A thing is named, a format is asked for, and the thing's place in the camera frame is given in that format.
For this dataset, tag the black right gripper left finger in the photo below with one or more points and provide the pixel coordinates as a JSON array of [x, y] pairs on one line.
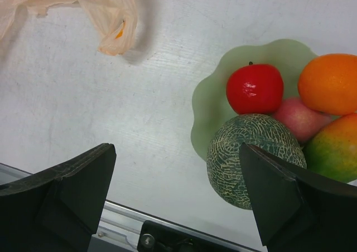
[[59, 208]]

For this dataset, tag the green netted fake melon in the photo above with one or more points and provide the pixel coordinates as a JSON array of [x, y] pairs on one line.
[[223, 160]]

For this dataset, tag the orange fake orange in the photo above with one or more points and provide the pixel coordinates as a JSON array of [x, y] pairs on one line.
[[328, 84]]

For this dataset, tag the translucent orange banana-print bag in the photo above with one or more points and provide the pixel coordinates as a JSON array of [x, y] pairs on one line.
[[114, 20]]

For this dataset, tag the aluminium table edge rail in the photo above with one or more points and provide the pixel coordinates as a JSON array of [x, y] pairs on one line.
[[118, 225]]

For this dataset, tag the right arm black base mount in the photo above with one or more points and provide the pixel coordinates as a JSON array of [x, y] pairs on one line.
[[161, 237]]

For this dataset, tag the red fake apple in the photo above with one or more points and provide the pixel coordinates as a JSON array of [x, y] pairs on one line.
[[255, 88]]

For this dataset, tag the green red fake mango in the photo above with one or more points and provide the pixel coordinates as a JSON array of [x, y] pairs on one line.
[[332, 152]]

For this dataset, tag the pale green scalloped plate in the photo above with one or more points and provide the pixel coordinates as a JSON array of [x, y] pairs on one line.
[[209, 101]]

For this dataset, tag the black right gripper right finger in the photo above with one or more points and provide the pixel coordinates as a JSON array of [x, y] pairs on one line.
[[296, 209]]

